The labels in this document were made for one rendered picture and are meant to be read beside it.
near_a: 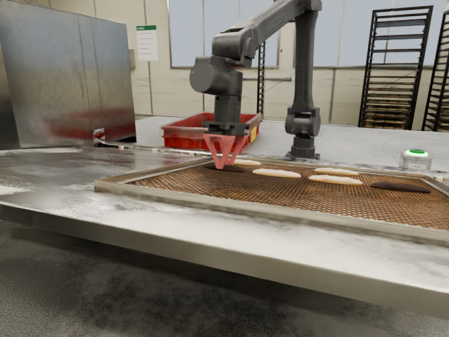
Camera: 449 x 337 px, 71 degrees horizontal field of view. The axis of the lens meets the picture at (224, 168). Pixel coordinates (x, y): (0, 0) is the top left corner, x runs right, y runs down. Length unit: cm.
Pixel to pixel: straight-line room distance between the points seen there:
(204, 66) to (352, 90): 477
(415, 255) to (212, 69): 44
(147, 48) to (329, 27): 316
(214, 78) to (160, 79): 563
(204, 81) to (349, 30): 478
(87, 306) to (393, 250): 39
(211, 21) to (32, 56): 487
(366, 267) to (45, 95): 98
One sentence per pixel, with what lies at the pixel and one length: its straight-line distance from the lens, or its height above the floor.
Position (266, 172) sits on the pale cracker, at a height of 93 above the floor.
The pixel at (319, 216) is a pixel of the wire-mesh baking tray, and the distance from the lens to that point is 35.
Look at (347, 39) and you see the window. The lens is 531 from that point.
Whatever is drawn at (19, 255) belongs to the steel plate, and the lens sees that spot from 67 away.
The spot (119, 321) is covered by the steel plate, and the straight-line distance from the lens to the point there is 47.
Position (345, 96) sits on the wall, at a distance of 532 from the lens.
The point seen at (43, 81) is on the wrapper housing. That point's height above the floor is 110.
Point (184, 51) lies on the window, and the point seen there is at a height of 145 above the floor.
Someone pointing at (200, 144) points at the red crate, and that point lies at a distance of 121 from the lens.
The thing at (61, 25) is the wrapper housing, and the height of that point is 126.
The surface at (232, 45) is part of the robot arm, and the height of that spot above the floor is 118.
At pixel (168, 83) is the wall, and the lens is 613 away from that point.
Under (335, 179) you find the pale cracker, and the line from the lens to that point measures 63.
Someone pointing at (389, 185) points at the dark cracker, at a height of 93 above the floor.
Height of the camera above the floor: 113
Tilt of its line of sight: 17 degrees down
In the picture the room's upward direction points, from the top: straight up
